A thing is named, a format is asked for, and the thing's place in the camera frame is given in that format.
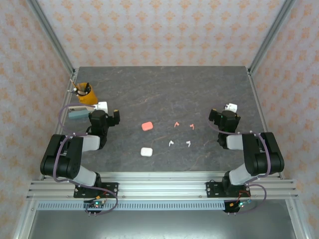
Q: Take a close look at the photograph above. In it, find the pink earbud charging case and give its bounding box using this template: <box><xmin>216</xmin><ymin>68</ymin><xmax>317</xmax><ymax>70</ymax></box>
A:
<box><xmin>141</xmin><ymin>120</ymin><xmax>154</xmax><ymax>132</ymax></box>

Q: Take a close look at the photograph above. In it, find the orange pen cup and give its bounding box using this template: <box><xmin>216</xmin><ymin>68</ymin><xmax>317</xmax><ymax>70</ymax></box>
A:
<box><xmin>76</xmin><ymin>83</ymin><xmax>99</xmax><ymax>106</ymax></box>

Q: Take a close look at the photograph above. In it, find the grey metal panel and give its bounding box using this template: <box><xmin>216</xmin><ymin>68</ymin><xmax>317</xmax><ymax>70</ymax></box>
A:
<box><xmin>26</xmin><ymin>209</ymin><xmax>296</xmax><ymax>239</ymax></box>

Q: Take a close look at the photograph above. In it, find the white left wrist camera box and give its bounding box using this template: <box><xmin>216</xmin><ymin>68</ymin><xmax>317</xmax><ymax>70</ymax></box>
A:
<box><xmin>97</xmin><ymin>101</ymin><xmax>110</xmax><ymax>115</ymax></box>

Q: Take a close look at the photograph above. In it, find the aluminium table side rail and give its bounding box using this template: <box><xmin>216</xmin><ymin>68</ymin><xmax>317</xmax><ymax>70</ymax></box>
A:
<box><xmin>247</xmin><ymin>68</ymin><xmax>286</xmax><ymax>180</ymax></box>
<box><xmin>38</xmin><ymin>68</ymin><xmax>79</xmax><ymax>181</ymax></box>

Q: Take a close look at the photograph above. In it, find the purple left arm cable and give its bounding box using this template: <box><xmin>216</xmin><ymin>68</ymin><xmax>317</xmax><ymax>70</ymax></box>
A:
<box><xmin>53</xmin><ymin>103</ymin><xmax>119</xmax><ymax>216</ymax></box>

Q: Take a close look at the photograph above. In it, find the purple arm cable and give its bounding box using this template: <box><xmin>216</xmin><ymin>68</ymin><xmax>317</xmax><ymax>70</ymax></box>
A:
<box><xmin>53</xmin><ymin>103</ymin><xmax>119</xmax><ymax>216</ymax></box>
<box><xmin>207</xmin><ymin>117</ymin><xmax>273</xmax><ymax>216</ymax></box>

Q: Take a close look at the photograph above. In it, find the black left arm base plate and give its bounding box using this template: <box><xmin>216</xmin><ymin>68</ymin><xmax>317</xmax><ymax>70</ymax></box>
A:
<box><xmin>73</xmin><ymin>182</ymin><xmax>119</xmax><ymax>199</ymax></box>

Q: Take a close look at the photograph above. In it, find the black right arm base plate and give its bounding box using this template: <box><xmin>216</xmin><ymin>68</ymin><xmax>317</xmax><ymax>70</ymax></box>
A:
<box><xmin>205</xmin><ymin>181</ymin><xmax>251</xmax><ymax>199</ymax></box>

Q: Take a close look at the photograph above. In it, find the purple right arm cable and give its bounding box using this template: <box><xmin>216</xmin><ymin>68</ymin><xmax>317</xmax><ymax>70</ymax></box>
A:
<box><xmin>207</xmin><ymin>117</ymin><xmax>273</xmax><ymax>216</ymax></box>

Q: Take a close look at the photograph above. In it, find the aluminium rail beam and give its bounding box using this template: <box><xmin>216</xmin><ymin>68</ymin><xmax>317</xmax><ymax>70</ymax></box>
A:
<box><xmin>26</xmin><ymin>171</ymin><xmax>299</xmax><ymax>200</ymax></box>

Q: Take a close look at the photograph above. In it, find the aluminium frame post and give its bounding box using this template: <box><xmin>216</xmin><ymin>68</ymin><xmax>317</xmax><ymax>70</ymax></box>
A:
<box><xmin>248</xmin><ymin>0</ymin><xmax>299</xmax><ymax>75</ymax></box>
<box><xmin>26</xmin><ymin>0</ymin><xmax>77</xmax><ymax>77</ymax></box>

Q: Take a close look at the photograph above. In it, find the slotted grey cable duct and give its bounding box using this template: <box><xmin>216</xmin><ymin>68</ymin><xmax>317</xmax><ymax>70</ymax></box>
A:
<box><xmin>36</xmin><ymin>202</ymin><xmax>227</xmax><ymax>211</ymax></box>

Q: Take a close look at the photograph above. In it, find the aluminium frame leg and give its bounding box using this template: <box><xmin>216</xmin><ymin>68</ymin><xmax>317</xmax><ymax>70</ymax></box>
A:
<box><xmin>12</xmin><ymin>199</ymin><xmax>39</xmax><ymax>239</ymax></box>
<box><xmin>285</xmin><ymin>199</ymin><xmax>309</xmax><ymax>239</ymax></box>

